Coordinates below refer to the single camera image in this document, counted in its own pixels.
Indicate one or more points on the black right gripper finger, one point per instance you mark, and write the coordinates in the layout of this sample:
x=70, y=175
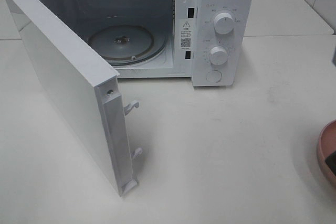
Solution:
x=331, y=163

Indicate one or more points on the pink round plate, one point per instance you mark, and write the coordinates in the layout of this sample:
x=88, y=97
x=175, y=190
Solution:
x=325, y=147

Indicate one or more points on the white microwave knob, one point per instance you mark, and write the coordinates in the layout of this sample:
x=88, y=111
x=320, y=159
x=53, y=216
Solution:
x=224, y=22
x=218, y=55

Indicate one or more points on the white microwave door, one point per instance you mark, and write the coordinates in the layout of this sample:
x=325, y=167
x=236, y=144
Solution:
x=82, y=86

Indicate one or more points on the white microwave oven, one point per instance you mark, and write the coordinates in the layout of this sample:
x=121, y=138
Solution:
x=188, y=25

